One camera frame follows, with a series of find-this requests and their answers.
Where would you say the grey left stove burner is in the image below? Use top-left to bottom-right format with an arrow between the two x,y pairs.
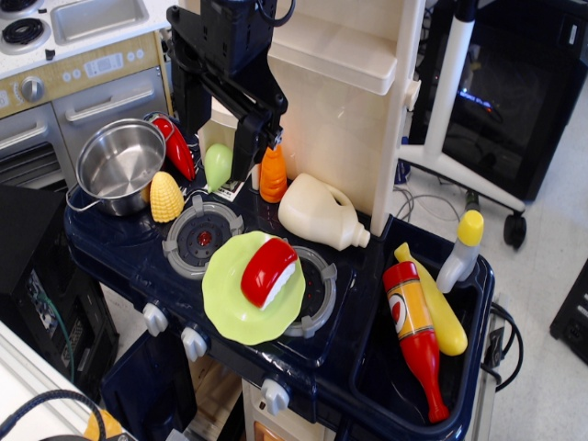
162,195 -> 244,280

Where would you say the grey middle stove knob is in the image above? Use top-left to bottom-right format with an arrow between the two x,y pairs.
180,327 -> 209,362

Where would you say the white rolling stand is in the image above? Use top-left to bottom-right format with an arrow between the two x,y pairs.
397,0 -> 528,249

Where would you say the light green toy pear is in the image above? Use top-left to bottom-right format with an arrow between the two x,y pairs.
204,143 -> 232,193

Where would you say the red toy ketchup bottle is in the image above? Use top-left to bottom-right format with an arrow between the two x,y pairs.
382,261 -> 449,424

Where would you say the grey left stove knob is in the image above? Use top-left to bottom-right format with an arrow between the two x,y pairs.
142,302 -> 169,337

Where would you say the yellow toy corn cob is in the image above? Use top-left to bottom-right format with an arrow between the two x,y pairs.
150,171 -> 185,223

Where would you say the black power cable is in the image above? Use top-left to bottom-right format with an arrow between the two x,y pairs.
479,300 -> 525,392

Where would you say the yellow object at bottom edge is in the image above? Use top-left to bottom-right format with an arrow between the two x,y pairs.
83,409 -> 123,441

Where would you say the grey right stove burner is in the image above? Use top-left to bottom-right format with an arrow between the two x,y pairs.
283,245 -> 338,340

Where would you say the yellow toy banana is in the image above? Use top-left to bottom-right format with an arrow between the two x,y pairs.
393,242 -> 468,356

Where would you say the grey wooden toy kitchen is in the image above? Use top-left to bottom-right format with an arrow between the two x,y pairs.
1,1 -> 173,191

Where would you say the stainless steel pot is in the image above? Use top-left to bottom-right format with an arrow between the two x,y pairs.
66,119 -> 165,217

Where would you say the navy blue toy kitchen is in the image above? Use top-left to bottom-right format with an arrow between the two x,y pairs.
65,176 -> 494,440

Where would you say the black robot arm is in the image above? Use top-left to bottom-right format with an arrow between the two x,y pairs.
166,1 -> 294,181

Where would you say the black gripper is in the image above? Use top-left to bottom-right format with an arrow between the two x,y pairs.
199,69 -> 288,182

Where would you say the grey stove burner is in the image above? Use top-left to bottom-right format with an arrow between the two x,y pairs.
162,195 -> 244,280
283,245 -> 338,340

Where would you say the grey faucet with yellow cap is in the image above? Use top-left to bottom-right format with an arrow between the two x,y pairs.
436,209 -> 485,294

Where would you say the black box at right edge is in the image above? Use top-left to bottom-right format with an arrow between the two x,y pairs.
549,263 -> 587,363

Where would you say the cream toy detergent jug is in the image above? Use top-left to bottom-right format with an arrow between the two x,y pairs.
278,174 -> 370,251

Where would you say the light green toy plate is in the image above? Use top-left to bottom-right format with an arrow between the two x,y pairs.
202,232 -> 305,345

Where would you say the orange toy carrot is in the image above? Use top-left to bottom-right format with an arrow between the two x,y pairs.
259,145 -> 288,203

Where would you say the cream toy kitchen shelf tower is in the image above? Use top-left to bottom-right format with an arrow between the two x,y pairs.
177,0 -> 426,238

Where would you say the grey stove knob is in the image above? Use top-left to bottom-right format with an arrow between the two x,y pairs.
142,302 -> 169,337
261,379 -> 290,416
180,327 -> 209,362

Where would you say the grey right stove knob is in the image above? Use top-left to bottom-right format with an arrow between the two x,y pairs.
261,379 -> 290,416

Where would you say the black computer case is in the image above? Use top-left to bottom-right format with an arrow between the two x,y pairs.
1,186 -> 119,400

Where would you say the red and white toy sushi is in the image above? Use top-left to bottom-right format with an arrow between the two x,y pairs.
241,238 -> 298,311

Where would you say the black braided cable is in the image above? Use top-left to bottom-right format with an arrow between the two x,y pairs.
0,389 -> 109,441

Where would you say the red toy chili pepper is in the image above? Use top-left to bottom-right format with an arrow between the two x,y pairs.
151,114 -> 196,181

